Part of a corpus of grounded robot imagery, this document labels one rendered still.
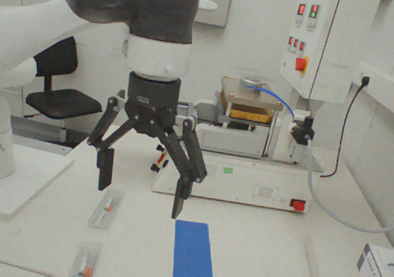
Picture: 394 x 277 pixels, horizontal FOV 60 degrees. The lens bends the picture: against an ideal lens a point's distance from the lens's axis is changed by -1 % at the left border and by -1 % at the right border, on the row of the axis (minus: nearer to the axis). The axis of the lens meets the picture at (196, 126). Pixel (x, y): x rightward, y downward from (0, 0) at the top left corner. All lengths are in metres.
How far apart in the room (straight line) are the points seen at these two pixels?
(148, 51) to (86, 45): 2.47
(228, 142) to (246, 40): 1.60
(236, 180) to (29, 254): 0.63
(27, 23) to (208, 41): 2.09
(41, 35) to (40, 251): 0.53
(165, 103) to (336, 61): 0.69
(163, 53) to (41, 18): 0.25
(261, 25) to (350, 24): 1.57
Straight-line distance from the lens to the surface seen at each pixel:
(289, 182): 1.17
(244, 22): 2.59
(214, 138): 1.07
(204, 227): 1.05
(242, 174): 1.12
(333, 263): 1.03
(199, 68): 2.66
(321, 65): 1.06
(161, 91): 0.47
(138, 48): 0.46
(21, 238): 0.98
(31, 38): 0.61
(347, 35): 1.07
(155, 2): 0.44
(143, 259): 0.92
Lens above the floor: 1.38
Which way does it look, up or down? 21 degrees down
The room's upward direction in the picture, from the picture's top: 11 degrees clockwise
